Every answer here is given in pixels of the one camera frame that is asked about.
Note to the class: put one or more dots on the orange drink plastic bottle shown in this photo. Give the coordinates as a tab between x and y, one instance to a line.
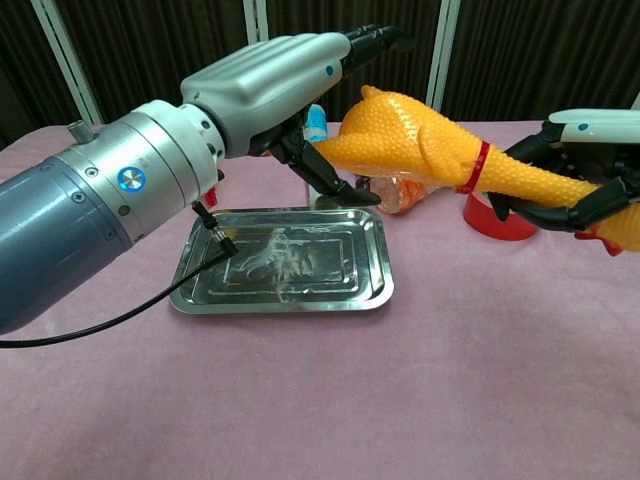
400	195

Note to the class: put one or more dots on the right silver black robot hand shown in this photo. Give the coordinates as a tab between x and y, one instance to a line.
585	150

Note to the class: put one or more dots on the white screen frame post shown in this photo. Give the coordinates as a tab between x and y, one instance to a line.
442	60
636	102
257	20
67	60

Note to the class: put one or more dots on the orange rubber toy chicken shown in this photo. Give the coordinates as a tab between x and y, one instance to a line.
400	145

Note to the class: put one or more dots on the dark pleated screen curtain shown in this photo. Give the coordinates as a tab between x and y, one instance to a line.
150	45

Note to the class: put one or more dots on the blue clear cling film roll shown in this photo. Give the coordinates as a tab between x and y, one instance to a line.
316	122

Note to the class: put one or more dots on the pink velvet table cloth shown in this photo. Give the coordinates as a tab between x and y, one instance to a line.
350	390

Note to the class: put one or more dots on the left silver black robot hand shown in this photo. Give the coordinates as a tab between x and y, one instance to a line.
270	90

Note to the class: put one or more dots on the rectangular metal tray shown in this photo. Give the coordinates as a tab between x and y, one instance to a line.
310	270

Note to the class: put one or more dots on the red tape roll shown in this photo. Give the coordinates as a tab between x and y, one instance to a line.
500	225

